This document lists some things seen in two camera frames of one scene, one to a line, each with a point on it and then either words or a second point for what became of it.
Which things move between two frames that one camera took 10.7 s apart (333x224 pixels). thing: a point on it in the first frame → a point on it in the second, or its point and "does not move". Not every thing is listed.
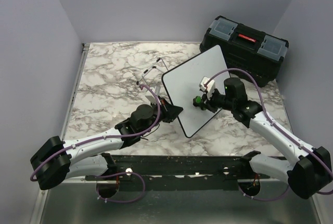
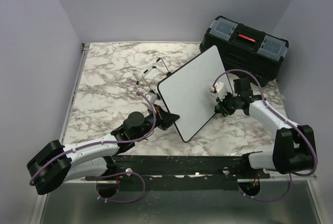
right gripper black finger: (209, 107) → (225, 113)
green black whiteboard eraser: (198, 102) → (220, 108)
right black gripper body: (220, 100) → (230, 103)
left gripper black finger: (169, 118) → (166, 123)
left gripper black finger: (174, 110) → (169, 118)
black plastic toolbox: (248, 53) does not move
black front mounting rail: (181, 172) does not move
